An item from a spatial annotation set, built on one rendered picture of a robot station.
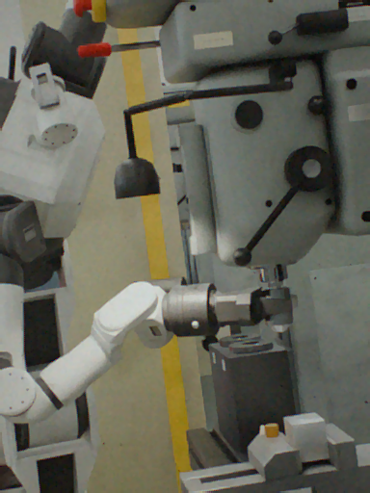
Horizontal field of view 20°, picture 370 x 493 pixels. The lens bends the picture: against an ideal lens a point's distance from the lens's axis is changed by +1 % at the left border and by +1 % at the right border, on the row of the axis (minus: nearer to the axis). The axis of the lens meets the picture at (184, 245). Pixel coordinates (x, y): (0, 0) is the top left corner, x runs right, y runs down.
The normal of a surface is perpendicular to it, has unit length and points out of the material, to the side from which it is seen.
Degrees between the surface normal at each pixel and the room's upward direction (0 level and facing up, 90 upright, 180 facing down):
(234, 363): 90
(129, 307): 48
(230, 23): 90
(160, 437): 90
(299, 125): 90
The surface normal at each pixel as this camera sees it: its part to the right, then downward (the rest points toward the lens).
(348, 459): 0.14, 0.04
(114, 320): -0.29, -0.59
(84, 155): 0.81, -0.14
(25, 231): 0.94, -0.15
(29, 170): 0.19, -0.51
